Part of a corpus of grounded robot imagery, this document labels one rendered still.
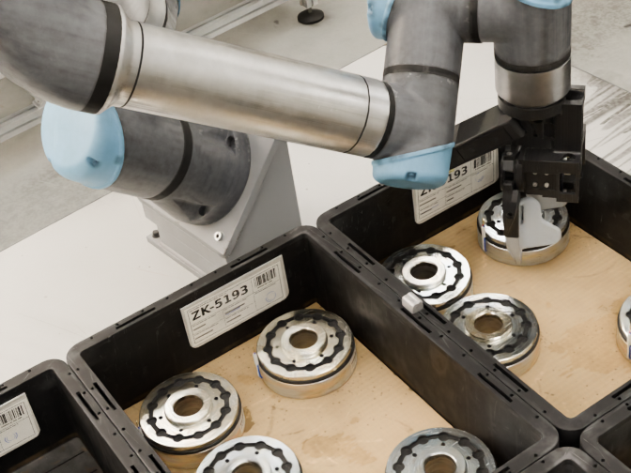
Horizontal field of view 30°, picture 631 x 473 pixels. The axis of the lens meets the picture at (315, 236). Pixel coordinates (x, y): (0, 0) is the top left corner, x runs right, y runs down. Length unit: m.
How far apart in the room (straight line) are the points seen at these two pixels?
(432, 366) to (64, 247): 0.72
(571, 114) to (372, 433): 0.37
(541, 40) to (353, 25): 2.36
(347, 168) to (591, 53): 1.64
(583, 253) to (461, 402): 0.30
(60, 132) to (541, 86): 0.55
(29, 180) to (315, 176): 1.51
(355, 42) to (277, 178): 1.94
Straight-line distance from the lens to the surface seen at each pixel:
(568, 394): 1.20
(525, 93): 1.18
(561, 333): 1.26
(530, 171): 1.23
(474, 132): 1.23
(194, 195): 1.45
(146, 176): 1.39
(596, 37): 3.35
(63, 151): 1.38
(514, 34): 1.14
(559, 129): 1.22
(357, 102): 1.08
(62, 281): 1.65
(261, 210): 1.49
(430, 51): 1.13
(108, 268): 1.64
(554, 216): 1.36
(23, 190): 3.10
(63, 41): 0.97
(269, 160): 1.46
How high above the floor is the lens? 1.72
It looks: 39 degrees down
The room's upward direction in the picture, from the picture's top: 10 degrees counter-clockwise
